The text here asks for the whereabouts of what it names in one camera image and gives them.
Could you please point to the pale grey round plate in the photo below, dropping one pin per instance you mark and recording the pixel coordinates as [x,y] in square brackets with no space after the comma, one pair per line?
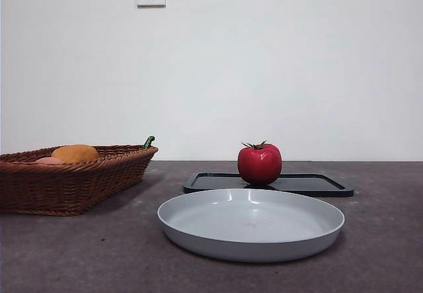
[251,236]

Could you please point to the dark rectangular tray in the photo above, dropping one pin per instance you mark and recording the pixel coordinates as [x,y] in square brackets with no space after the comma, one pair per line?
[314,184]

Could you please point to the brown wicker basket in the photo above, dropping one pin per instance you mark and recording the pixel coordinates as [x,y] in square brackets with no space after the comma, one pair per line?
[66,187]

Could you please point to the red tomato with green stem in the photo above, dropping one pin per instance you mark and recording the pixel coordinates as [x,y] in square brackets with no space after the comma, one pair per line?
[259,164]

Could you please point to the yellow-orange potato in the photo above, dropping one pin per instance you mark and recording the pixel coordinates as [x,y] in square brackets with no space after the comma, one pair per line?
[76,153]

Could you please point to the green vegetable stem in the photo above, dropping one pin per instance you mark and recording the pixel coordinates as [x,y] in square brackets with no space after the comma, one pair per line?
[147,142]

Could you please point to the pink round vegetable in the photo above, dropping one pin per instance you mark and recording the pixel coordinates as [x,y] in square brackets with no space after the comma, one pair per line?
[49,160]

